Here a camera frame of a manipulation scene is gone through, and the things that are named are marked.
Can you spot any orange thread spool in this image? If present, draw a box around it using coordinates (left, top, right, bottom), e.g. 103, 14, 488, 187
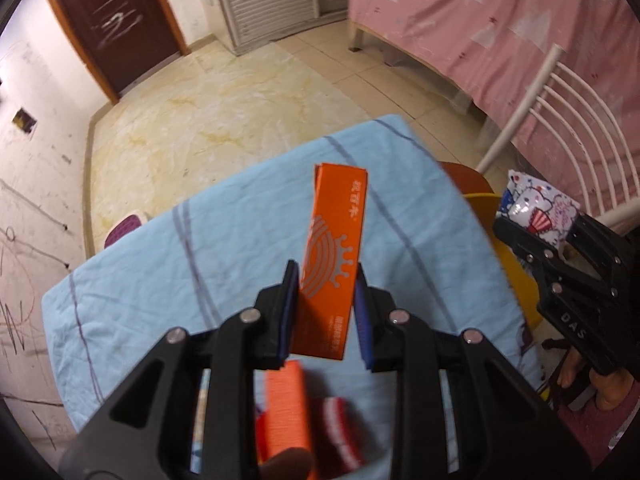
256, 360, 314, 463

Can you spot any orange round stool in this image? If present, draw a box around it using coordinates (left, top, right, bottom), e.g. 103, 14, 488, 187
439, 162, 494, 195

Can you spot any light blue bed sheet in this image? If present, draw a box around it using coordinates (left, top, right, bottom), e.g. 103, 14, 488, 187
42, 116, 544, 479

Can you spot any Hello Kitty snack wrapper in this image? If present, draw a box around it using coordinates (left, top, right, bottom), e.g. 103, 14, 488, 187
496, 170, 582, 248

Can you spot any dark brown door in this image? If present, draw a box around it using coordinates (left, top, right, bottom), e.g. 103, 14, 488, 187
48, 0, 191, 104

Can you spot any yellow round stool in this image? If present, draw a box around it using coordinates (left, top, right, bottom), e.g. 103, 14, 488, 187
464, 193, 542, 330

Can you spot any white metal chair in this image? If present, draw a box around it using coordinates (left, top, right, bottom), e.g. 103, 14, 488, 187
475, 44, 639, 233

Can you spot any pink bed curtain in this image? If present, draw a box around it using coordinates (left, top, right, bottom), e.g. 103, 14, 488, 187
348, 0, 639, 198

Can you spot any orange cardboard box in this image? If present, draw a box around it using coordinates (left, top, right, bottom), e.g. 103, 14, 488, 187
292, 162, 368, 361

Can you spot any right hand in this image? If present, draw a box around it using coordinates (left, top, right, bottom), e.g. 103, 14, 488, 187
556, 348, 634, 412

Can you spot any black wall cable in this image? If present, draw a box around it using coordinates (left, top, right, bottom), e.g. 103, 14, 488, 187
0, 179, 72, 271

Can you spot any left hand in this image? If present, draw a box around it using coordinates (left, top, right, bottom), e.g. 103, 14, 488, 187
260, 448, 314, 480

